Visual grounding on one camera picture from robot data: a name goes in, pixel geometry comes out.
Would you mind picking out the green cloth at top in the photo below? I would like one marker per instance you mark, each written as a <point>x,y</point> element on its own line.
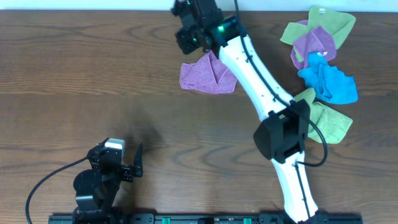
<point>337,24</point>

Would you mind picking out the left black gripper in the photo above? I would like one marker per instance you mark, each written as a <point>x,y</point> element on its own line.
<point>129,169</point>

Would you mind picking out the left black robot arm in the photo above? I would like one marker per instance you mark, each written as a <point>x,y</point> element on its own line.
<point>96,188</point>

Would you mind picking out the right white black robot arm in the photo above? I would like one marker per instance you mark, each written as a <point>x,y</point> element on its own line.
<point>284,125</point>

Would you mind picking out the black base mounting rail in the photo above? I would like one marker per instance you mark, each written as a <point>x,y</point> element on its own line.
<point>148,218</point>

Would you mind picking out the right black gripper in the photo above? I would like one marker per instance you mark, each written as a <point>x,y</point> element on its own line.
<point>185,42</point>

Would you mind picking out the green cloth lower pile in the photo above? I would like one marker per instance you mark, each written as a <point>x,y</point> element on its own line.
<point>333,124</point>

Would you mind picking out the small purple cloth in pile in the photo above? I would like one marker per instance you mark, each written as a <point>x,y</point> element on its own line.
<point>317,40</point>

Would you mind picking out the large purple microfiber cloth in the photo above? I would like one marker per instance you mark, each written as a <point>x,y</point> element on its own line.
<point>207,75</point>

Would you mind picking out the blue microfiber cloth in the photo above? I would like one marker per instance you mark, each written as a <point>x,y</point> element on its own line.
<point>331,85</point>

